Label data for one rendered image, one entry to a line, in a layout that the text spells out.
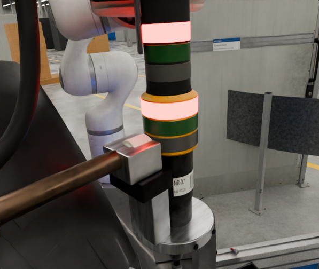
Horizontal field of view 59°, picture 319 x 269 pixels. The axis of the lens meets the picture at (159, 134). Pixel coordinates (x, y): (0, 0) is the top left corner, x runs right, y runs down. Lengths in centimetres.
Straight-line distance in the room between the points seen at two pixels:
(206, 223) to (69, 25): 30
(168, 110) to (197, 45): 190
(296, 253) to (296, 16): 180
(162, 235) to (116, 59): 68
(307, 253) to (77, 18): 84
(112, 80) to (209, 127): 150
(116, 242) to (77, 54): 64
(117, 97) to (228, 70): 143
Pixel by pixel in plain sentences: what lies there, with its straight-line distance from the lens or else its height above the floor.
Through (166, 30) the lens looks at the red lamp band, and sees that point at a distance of 19.
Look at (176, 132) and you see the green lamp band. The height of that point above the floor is 139.
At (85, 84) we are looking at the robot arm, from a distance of 84.
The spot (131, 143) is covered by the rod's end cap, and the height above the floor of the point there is 139.
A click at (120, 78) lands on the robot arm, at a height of 132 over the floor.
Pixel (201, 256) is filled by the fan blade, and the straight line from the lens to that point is 40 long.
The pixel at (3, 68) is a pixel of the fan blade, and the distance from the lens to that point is 31.
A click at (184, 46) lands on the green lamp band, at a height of 145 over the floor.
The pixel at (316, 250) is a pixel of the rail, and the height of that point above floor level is 83.
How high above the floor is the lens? 147
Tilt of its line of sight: 22 degrees down
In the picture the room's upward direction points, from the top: 4 degrees counter-clockwise
